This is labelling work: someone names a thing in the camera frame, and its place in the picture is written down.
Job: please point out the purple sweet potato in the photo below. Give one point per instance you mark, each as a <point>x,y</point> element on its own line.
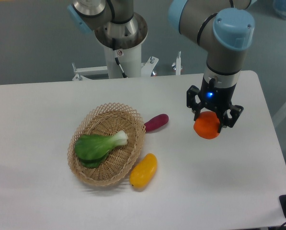
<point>156,122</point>

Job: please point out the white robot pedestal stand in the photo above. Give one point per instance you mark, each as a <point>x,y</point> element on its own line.
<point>122,49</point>

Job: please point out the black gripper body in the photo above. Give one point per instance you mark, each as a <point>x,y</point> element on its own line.
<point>216,92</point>

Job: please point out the yellow mango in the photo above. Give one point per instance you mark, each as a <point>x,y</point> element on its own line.
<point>143,172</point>

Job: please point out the woven wicker basket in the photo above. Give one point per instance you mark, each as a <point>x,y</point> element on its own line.
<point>107,120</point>

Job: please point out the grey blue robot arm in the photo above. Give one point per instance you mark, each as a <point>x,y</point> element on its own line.
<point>223,28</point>

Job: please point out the green bok choy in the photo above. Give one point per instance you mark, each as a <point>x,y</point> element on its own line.
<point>92,150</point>

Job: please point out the orange fruit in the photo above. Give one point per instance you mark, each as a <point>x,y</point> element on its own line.
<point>207,125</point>

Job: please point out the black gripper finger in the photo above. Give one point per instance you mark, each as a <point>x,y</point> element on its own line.
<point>192,93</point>
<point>228,118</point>

